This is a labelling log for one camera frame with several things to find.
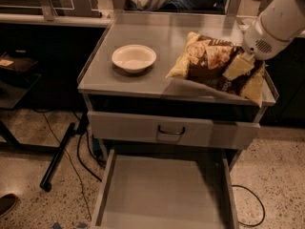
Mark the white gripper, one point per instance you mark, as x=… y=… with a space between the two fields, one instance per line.
x=257 y=40

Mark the brown chip bag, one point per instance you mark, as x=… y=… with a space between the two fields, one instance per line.
x=205 y=59

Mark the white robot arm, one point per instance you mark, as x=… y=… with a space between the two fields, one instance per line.
x=284 y=19

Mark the grey drawer cabinet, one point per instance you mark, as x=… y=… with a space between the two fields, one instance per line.
x=106 y=88

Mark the closed top drawer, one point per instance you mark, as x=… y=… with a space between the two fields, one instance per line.
x=199 y=132

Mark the open middle drawer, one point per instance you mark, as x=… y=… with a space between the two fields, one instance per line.
x=165 y=191

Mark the black tray with note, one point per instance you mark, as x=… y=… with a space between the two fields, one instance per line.
x=14 y=63

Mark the black floor stand leg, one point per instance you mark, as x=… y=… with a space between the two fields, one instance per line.
x=45 y=183

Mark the dark side table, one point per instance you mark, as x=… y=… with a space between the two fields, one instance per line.
x=10 y=97

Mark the dark shoe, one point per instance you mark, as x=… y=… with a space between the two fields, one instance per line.
x=7 y=202

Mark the black drawer handle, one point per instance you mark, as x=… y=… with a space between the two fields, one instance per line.
x=166 y=132

